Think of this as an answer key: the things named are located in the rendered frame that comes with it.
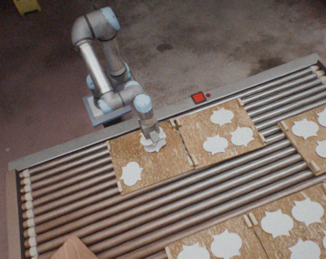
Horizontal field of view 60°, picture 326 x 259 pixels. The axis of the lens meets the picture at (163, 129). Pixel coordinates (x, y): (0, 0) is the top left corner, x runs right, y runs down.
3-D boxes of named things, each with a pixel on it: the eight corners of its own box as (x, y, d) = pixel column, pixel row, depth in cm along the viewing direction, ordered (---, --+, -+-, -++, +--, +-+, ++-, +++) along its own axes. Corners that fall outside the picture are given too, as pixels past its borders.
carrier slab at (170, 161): (107, 143, 167) (106, 142, 166) (171, 120, 171) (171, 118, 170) (121, 196, 148) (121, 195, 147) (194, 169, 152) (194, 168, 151)
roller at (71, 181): (24, 197, 159) (20, 193, 155) (328, 84, 179) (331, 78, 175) (25, 204, 156) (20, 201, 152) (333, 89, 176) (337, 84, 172)
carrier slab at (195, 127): (175, 120, 171) (174, 118, 170) (237, 99, 174) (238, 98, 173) (196, 170, 152) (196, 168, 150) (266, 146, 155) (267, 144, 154)
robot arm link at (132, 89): (115, 86, 135) (124, 101, 129) (137, 77, 137) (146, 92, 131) (119, 96, 142) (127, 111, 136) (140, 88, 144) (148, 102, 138)
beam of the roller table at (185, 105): (13, 166, 173) (7, 162, 168) (312, 58, 194) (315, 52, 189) (14, 178, 168) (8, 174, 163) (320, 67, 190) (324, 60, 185)
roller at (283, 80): (22, 173, 167) (18, 170, 163) (313, 68, 187) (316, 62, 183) (23, 181, 164) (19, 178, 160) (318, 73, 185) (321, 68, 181)
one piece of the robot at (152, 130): (145, 133, 132) (150, 150, 146) (162, 124, 134) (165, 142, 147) (134, 115, 139) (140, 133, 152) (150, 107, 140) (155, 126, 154)
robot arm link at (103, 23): (105, 78, 184) (80, 10, 136) (126, 70, 187) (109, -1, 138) (112, 92, 179) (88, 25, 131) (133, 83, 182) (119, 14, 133)
